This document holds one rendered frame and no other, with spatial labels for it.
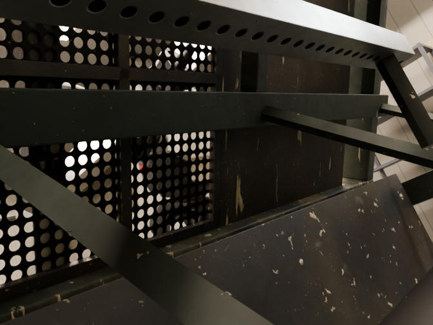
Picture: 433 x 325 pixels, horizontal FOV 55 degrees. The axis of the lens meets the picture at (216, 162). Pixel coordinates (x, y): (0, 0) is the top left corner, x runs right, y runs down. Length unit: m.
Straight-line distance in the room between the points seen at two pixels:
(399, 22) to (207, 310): 4.71
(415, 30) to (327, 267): 3.95
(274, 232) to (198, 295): 0.71
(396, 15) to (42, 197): 4.68
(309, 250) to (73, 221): 0.76
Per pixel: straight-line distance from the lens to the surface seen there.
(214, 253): 0.79
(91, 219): 0.31
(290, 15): 0.45
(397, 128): 4.79
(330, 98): 1.26
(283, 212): 1.22
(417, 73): 4.75
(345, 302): 1.07
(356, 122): 1.74
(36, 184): 0.37
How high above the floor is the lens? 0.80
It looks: 12 degrees up
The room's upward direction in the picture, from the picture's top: 23 degrees counter-clockwise
